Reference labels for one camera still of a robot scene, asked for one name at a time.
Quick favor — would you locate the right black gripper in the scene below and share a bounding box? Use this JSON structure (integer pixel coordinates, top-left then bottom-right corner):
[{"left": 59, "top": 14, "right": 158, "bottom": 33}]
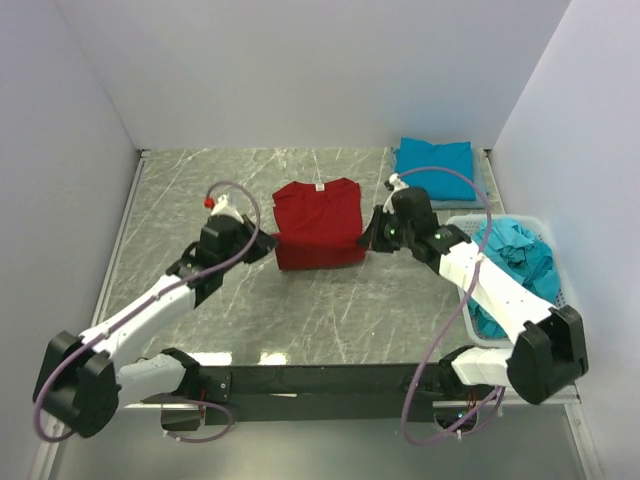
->
[{"left": 358, "top": 205, "right": 415, "bottom": 254}]

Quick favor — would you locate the red t shirt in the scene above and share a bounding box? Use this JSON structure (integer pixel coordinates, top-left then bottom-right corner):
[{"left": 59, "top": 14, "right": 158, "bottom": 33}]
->
[{"left": 272, "top": 178, "right": 366, "bottom": 271}]

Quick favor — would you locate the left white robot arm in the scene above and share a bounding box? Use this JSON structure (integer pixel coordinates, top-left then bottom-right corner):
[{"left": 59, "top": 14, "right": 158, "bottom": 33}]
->
[{"left": 33, "top": 214, "right": 277, "bottom": 443}]

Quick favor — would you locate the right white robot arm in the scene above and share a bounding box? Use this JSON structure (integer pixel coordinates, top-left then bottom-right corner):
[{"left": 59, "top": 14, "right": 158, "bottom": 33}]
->
[{"left": 358, "top": 180, "right": 589, "bottom": 405}]

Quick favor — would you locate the folded blue t shirt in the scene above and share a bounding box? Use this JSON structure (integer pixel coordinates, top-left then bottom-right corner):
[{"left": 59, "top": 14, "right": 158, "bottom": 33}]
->
[{"left": 394, "top": 137, "right": 476, "bottom": 201}]

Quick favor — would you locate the white plastic basket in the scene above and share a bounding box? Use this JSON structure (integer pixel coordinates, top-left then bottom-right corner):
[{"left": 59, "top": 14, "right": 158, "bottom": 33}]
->
[{"left": 462, "top": 214, "right": 566, "bottom": 348}]

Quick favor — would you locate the folded grey-blue t shirt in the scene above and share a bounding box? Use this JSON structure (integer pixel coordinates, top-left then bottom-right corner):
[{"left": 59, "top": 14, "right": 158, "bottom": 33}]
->
[{"left": 391, "top": 149, "right": 488, "bottom": 209}]

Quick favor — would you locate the crumpled teal t shirt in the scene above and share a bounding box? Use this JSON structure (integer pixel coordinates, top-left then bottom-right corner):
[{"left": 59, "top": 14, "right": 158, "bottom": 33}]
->
[{"left": 468, "top": 217, "right": 561, "bottom": 340}]

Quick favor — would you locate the black base beam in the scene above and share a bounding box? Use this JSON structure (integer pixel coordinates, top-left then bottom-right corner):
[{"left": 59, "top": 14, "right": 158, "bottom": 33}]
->
[{"left": 139, "top": 362, "right": 471, "bottom": 434}]

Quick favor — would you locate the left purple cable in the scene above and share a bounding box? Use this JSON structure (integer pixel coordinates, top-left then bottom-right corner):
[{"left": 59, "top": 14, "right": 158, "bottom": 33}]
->
[{"left": 32, "top": 180, "right": 261, "bottom": 444}]

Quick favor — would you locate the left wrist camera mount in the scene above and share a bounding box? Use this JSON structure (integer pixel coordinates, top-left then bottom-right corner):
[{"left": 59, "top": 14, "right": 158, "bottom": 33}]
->
[{"left": 204, "top": 194, "right": 242, "bottom": 222}]

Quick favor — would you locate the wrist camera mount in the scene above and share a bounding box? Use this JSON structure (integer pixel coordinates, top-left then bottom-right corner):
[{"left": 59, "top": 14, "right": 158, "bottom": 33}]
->
[
  {"left": 384, "top": 173, "right": 409, "bottom": 192},
  {"left": 204, "top": 194, "right": 242, "bottom": 222}
]

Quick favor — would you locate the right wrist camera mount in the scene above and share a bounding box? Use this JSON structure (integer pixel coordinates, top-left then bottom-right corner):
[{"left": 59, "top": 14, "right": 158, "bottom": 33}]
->
[{"left": 384, "top": 173, "right": 409, "bottom": 192}]

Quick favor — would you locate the aluminium frame rail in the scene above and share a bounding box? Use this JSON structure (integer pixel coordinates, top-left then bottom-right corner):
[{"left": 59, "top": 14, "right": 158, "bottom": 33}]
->
[{"left": 52, "top": 149, "right": 584, "bottom": 431}]

